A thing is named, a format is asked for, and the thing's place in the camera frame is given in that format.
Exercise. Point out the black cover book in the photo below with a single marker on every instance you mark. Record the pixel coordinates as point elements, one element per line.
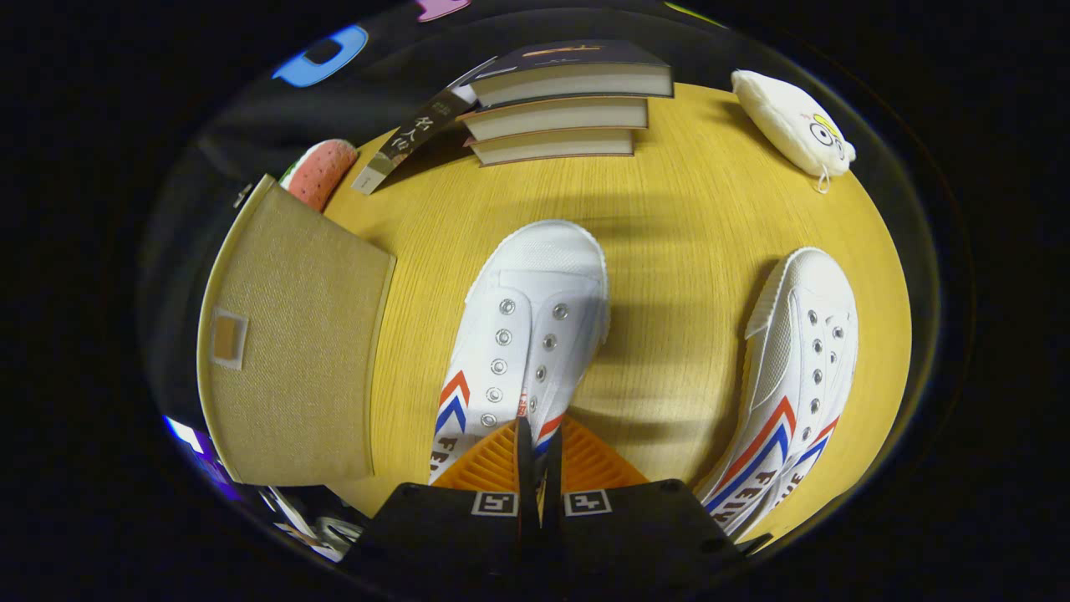
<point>577,82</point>

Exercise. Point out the white portrait cover book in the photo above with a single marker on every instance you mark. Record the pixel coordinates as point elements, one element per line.
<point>410,138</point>

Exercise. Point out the computer monitor screen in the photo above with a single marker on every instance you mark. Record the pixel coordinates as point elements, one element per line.
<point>185,435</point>

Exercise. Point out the beige fabric storage box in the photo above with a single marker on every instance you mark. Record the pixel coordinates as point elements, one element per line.
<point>309,351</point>

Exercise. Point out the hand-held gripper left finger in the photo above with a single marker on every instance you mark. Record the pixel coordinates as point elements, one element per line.
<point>525,468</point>

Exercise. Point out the white striped canvas shoe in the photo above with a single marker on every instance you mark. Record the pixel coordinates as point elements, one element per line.
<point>802,351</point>
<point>543,276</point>

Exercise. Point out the watermelon slice plush toy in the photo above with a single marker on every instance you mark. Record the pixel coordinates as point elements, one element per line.
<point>322,171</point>

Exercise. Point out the thick book under black book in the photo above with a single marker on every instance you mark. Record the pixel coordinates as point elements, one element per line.
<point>556,148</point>
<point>560,117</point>

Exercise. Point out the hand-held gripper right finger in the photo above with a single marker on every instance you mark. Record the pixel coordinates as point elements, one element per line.
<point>550,477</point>

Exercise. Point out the white plush pouch with face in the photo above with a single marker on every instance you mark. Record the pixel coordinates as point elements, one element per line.
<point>786,117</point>

